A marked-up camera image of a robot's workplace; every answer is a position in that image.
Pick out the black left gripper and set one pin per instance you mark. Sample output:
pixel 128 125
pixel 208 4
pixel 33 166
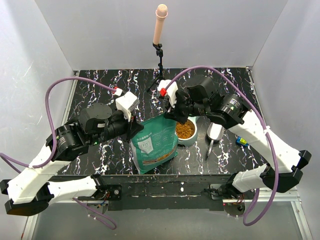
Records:
pixel 130 131

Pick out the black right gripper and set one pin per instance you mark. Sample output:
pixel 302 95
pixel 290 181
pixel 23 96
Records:
pixel 175 113

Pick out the green pet food bag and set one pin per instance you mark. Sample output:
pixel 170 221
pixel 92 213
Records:
pixel 155 144

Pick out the silver metal scoop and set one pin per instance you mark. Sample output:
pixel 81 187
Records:
pixel 214 133

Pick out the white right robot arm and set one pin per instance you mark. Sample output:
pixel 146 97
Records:
pixel 283 162

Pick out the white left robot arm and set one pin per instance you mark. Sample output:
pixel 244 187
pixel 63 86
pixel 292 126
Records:
pixel 32 191

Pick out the teal double pet bowl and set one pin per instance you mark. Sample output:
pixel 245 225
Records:
pixel 187 133

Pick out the blue yellow small toy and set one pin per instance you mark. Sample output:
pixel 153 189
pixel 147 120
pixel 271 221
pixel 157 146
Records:
pixel 240 141

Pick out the beige microphone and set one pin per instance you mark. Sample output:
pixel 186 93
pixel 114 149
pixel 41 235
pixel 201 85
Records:
pixel 161 13

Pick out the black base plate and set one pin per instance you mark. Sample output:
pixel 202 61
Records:
pixel 163 191

